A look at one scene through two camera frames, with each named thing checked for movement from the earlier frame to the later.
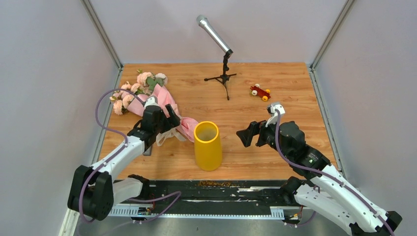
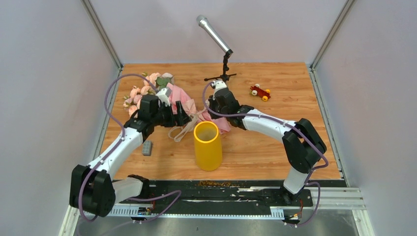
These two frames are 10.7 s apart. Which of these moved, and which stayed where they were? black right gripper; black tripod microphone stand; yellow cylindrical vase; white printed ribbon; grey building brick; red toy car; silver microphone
Moved: black right gripper; white printed ribbon
Stayed: red toy car; silver microphone; grey building brick; yellow cylindrical vase; black tripod microphone stand
